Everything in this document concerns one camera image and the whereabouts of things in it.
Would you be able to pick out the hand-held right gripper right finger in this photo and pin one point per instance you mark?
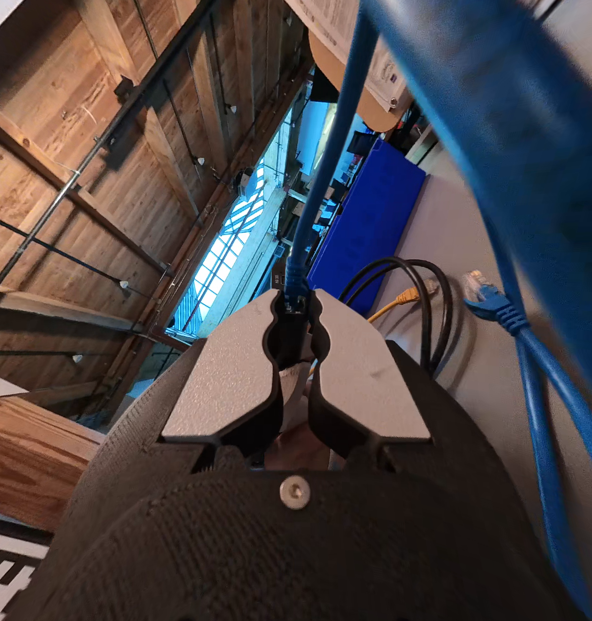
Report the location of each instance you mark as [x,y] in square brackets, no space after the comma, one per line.
[368,383]

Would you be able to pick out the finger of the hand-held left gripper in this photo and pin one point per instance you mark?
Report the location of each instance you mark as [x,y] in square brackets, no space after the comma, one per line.
[293,393]

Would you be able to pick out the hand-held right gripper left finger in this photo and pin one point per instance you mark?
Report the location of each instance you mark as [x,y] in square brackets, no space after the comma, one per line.
[223,383]

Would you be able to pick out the small black network adapter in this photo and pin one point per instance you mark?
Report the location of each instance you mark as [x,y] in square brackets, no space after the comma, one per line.
[291,339]

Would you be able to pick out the grey desk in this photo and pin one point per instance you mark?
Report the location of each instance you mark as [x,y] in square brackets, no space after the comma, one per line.
[470,412]

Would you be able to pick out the large paned window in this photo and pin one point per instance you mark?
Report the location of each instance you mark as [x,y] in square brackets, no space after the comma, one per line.
[213,264]

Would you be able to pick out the blue plastic bin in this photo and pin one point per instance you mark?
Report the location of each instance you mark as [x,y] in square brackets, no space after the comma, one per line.
[373,218]

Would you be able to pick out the wooden beam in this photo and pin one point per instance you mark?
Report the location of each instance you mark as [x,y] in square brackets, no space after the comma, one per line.
[29,461]

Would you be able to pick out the black white marker sheet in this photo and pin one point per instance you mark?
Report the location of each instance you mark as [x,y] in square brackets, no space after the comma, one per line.
[9,582]

